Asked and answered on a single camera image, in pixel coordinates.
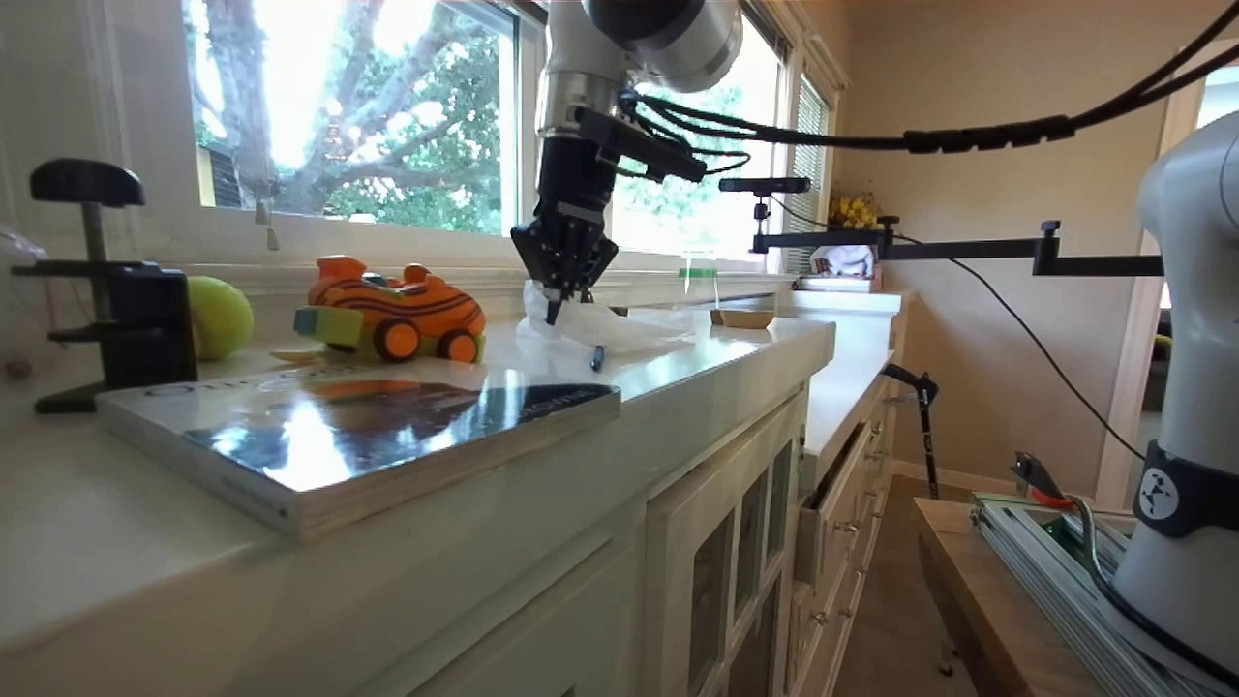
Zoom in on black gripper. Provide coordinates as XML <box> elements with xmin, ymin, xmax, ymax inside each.
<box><xmin>510</xmin><ymin>132</ymin><xmax>618</xmax><ymax>327</ymax></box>

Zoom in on orange toy car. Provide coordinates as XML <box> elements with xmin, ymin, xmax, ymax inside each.
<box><xmin>290</xmin><ymin>252</ymin><xmax>493</xmax><ymax>363</ymax></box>

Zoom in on yellow background object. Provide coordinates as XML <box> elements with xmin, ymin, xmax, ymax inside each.
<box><xmin>828</xmin><ymin>190</ymin><xmax>881</xmax><ymax>234</ymax></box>

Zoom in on yellow-green tennis ball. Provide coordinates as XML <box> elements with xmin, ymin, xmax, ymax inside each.
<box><xmin>184</xmin><ymin>271</ymin><xmax>259</xmax><ymax>363</ymax></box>

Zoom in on white counter cabinet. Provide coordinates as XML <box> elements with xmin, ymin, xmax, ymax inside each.
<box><xmin>254</xmin><ymin>370</ymin><xmax>904</xmax><ymax>697</ymax></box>

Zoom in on open white drawer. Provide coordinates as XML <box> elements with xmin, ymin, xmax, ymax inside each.
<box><xmin>784</xmin><ymin>382</ymin><xmax>903</xmax><ymax>591</ymax></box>

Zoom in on black tripod stand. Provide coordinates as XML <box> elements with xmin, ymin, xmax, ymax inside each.
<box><xmin>877</xmin><ymin>360</ymin><xmax>943</xmax><ymax>498</ymax></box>

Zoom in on black screw clamp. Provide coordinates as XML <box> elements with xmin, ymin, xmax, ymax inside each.
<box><xmin>13</xmin><ymin>156</ymin><xmax>200</xmax><ymax>420</ymax></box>

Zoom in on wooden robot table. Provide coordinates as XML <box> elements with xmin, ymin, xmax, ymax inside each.
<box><xmin>910</xmin><ymin>496</ymin><xmax>1126</xmax><ymax>697</ymax></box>

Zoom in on aluminium rails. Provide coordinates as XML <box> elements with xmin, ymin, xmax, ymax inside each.
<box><xmin>968</xmin><ymin>488</ymin><xmax>1239</xmax><ymax>697</ymax></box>

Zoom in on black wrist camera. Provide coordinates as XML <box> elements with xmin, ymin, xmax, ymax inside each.
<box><xmin>574</xmin><ymin>108</ymin><xmax>713</xmax><ymax>185</ymax></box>

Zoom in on white window frame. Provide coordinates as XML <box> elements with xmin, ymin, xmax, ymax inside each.
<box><xmin>177</xmin><ymin>0</ymin><xmax>845</xmax><ymax>284</ymax></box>

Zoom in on black camera on mount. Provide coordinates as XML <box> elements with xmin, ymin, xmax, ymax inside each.
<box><xmin>715</xmin><ymin>176</ymin><xmax>813</xmax><ymax>235</ymax></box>

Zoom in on thick black cable bundle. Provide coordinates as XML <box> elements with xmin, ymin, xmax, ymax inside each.
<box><xmin>631</xmin><ymin>3</ymin><xmax>1239</xmax><ymax>159</ymax></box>

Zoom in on thin black cable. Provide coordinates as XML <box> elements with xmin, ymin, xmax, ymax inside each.
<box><xmin>943</xmin><ymin>252</ymin><xmax>1150</xmax><ymax>463</ymax></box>

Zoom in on red black cable plug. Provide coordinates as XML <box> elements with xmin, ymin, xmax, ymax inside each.
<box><xmin>1006</xmin><ymin>451</ymin><xmax>1075</xmax><ymax>516</ymax></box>

